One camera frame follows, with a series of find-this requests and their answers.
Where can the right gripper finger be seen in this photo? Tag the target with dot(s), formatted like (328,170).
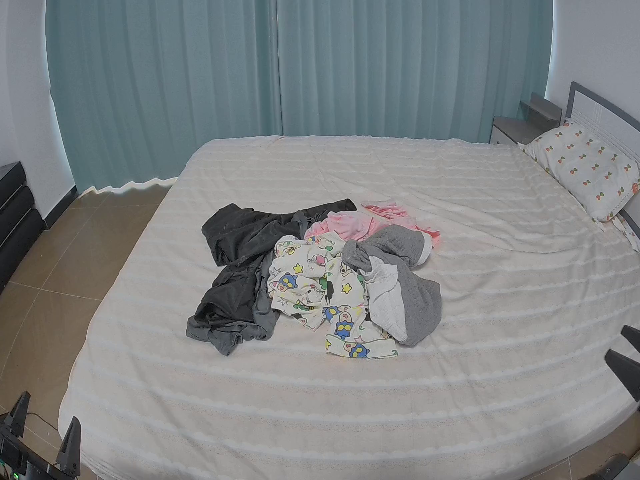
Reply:
(633,339)
(627,375)

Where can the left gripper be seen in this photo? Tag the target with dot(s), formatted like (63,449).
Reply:
(20,460)

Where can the white printed pyjama top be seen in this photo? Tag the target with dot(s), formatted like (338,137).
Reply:
(300,278)

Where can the white printed pillow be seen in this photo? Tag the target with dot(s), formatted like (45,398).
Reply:
(585,168)

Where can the grey white garment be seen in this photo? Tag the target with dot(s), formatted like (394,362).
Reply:
(420,308)

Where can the black chest of drawers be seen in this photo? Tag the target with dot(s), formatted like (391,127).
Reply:
(15,208)

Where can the bed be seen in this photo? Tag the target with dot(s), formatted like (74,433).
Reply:
(400,368)

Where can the grey white bedside table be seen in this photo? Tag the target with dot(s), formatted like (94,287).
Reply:
(510,128)

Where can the black garment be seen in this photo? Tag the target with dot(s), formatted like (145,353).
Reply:
(235,228)

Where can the pink garment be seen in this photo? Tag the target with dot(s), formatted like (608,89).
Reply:
(350,225)

